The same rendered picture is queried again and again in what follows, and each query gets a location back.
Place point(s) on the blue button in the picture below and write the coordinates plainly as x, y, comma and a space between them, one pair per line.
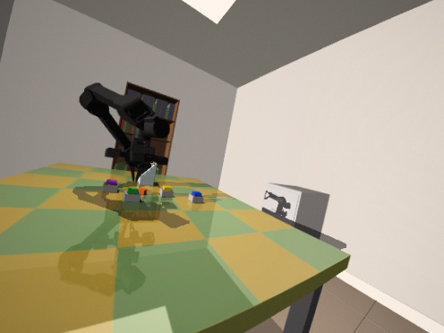
195, 197

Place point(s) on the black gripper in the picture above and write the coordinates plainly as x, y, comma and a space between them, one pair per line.
115, 153

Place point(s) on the yellow button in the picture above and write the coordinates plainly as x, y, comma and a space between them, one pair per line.
166, 191

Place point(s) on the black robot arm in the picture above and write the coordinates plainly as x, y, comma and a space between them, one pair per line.
97, 99

